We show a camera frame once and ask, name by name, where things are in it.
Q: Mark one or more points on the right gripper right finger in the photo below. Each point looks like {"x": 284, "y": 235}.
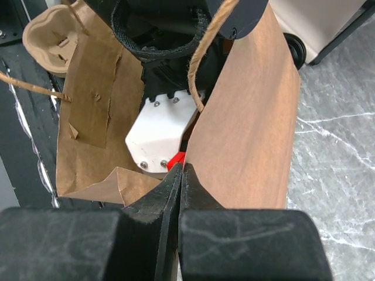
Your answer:
{"x": 216, "y": 243}

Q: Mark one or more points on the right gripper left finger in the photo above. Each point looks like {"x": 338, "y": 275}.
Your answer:
{"x": 139, "y": 242}

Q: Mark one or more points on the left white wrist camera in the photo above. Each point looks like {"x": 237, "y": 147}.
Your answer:
{"x": 156, "y": 135}

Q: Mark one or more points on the cardboard cup carrier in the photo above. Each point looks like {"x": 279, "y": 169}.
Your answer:
{"x": 51, "y": 39}

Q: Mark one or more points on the cream three-tier shelf rack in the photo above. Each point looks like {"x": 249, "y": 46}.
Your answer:
{"x": 321, "y": 25}

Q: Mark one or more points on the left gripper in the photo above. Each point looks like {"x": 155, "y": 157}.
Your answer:
{"x": 163, "y": 39}

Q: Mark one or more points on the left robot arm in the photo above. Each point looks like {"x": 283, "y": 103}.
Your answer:
{"x": 239, "y": 24}

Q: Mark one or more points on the brown paper bag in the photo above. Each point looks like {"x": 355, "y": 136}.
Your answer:
{"x": 240, "y": 140}

